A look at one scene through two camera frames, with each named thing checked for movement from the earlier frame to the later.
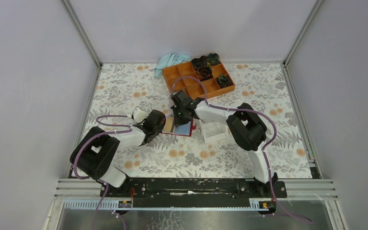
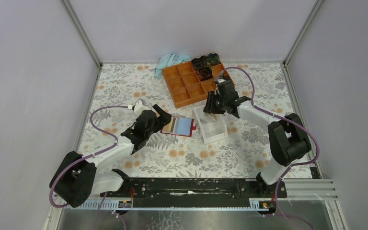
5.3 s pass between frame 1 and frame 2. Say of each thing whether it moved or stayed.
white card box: stayed
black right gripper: moved
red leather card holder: stayed
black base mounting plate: stayed
